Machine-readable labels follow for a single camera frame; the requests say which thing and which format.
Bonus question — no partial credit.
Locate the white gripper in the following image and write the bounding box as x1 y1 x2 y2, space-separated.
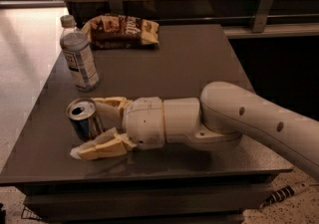
70 97 165 160

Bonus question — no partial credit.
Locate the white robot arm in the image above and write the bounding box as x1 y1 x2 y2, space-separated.
66 82 319 178

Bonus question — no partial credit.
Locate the clear plastic water bottle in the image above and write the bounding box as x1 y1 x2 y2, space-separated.
60 15 100 92

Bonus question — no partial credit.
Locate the wire rack under table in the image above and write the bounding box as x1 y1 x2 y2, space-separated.
21 207 41 221

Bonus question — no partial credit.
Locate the metal wall bracket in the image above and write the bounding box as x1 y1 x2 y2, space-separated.
108 0 124 14
250 0 274 33

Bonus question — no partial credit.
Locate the left metal wall bracket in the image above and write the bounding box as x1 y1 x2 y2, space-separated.
108 0 124 14

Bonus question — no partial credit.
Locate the striped cable on floor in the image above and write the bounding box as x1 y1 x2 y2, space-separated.
260 181 311 208

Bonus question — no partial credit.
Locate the redbull can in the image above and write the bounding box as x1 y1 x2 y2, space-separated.
66 98 104 141

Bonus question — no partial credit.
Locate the brown chip bag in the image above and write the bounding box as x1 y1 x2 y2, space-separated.
82 13 160 50

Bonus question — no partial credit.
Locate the right metal wall bracket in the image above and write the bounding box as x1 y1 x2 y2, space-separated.
250 0 274 33

